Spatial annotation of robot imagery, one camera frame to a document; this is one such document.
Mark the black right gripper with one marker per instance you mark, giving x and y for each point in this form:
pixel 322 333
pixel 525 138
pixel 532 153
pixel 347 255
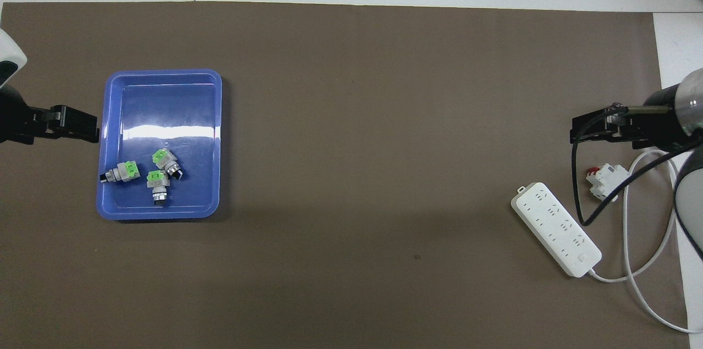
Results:
pixel 659 121

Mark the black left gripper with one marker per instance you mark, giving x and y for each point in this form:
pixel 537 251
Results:
pixel 14 121

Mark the green grey selector switch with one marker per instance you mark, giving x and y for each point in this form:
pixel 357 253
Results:
pixel 156 187
pixel 123 172
pixel 166 162

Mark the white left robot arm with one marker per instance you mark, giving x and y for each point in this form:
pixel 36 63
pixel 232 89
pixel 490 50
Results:
pixel 8 55

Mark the white red circuit breaker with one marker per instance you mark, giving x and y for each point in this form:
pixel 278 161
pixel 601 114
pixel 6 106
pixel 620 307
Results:
pixel 607 181

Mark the blue plastic tray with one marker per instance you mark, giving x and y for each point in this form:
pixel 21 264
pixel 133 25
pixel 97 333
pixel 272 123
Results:
pixel 165 107

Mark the white power strip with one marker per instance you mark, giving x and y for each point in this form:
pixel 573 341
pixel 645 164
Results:
pixel 557 228

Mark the brown paper mat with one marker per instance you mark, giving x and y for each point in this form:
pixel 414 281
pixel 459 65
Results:
pixel 351 173

